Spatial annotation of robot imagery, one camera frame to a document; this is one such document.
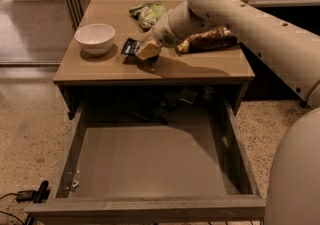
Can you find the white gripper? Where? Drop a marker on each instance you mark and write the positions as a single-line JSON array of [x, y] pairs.
[[162, 34]]

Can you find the blue rxbar blueberry wrapper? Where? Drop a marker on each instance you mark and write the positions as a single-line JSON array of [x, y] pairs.
[[132, 46]]

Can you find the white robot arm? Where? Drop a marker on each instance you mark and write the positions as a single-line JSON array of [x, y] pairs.
[[293, 54]]

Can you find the grey cabinet with counter top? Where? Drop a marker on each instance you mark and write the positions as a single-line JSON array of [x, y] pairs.
[[226, 67]]

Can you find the open grey top drawer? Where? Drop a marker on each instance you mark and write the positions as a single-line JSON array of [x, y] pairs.
[[193, 168]]

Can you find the green chip bag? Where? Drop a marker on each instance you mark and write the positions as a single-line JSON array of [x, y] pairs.
[[147, 14]]

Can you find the white ceramic bowl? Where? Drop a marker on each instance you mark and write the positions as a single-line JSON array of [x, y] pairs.
[[95, 39]]

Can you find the yellow brown snack bag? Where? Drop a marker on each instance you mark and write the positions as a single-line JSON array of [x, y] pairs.
[[215, 39]]

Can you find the black power adapter with cable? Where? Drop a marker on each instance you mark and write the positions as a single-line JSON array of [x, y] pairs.
[[34, 196]]

